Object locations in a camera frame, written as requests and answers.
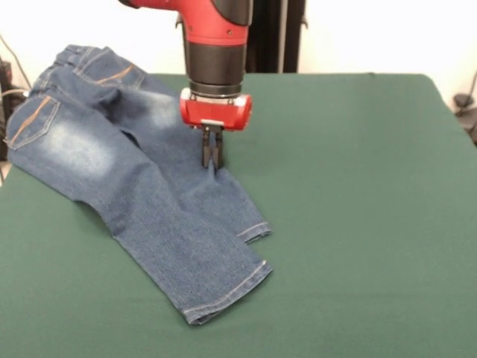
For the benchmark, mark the dark grey stand foot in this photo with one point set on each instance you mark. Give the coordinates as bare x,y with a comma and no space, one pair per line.
462,100

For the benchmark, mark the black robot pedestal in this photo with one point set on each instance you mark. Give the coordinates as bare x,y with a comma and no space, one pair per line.
275,37

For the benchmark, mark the dark green table cloth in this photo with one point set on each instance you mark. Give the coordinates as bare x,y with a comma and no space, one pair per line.
354,223

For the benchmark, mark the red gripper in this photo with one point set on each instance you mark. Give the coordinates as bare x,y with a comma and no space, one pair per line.
223,113

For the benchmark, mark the blue denim jeans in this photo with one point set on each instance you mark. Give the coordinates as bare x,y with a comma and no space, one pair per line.
149,205

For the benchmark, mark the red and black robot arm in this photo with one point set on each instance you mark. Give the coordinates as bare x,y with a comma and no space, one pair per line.
216,56

